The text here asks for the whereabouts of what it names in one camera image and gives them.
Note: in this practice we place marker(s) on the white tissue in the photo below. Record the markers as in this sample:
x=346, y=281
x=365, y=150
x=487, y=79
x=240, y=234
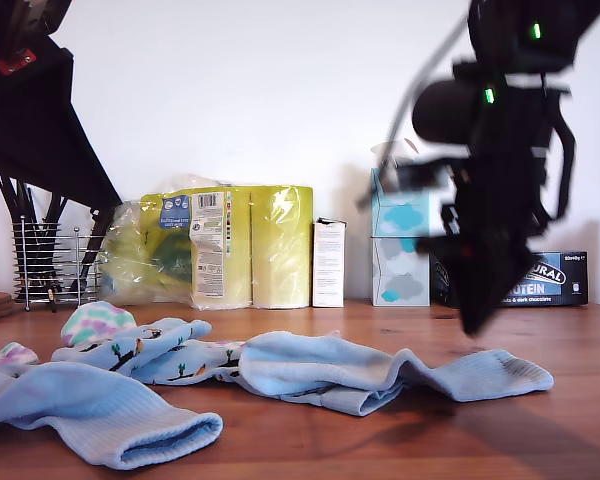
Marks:
x=390, y=150

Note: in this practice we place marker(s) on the yellow kitchen roll pack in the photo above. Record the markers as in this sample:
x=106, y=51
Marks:
x=230, y=240

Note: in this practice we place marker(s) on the white cardboard carton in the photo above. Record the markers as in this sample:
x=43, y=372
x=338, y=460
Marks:
x=328, y=265

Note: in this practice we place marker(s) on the blue bird print sock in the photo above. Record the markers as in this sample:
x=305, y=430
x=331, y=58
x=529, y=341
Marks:
x=190, y=370
x=155, y=340

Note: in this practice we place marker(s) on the plain light blue sock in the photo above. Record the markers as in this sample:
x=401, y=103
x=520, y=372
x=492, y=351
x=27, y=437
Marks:
x=305, y=360
x=80, y=400

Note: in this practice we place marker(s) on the blue cloud tissue box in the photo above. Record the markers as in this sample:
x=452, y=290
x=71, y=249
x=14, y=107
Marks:
x=395, y=220

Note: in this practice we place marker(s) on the black protein bar box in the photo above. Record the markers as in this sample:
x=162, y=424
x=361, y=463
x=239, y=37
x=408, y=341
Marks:
x=555, y=280

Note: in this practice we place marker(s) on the thin black stick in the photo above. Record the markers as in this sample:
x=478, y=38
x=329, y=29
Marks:
x=22, y=200
x=50, y=205
x=61, y=206
x=11, y=200

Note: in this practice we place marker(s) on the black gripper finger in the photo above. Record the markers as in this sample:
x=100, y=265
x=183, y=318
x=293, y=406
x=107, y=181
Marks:
x=485, y=285
x=25, y=125

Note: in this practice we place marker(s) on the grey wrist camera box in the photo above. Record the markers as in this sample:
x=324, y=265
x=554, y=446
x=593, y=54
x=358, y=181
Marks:
x=422, y=175

